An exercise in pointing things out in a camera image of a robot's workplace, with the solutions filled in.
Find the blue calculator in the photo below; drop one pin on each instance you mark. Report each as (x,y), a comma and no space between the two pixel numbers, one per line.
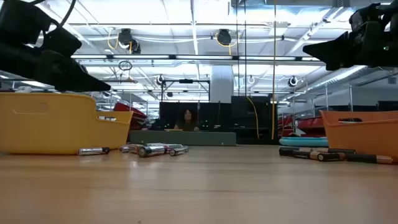
(301,142)

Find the long ceiling light bar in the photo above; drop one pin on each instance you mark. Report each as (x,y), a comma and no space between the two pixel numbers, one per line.
(202,57)

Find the black copper-top battery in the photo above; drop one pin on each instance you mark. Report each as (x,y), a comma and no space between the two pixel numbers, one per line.
(332,156)
(367,158)
(292,148)
(295,154)

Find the black partition panels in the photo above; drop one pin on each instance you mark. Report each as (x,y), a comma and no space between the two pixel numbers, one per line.
(242,118)

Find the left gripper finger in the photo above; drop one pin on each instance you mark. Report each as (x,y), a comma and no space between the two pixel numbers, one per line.
(62,77)

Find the red utility cart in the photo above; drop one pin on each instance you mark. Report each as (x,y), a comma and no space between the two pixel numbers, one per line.
(311,123)
(130,112)

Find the dark screws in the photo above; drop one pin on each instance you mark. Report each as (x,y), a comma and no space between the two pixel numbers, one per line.
(342,151)

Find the black overhead frame rig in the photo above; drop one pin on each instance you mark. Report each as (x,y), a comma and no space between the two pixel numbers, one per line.
(186,81)

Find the yellow plastic bin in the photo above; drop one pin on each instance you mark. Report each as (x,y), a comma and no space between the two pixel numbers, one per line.
(46,130)

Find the metal shelving rack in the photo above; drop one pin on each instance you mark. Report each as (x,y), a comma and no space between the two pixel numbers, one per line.
(326,96)

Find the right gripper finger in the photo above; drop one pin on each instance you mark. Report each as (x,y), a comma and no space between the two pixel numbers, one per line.
(335,53)

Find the person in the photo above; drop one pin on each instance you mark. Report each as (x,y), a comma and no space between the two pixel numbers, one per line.
(187,119)

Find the orange plastic bin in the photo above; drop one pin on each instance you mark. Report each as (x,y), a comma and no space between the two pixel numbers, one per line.
(367,137)

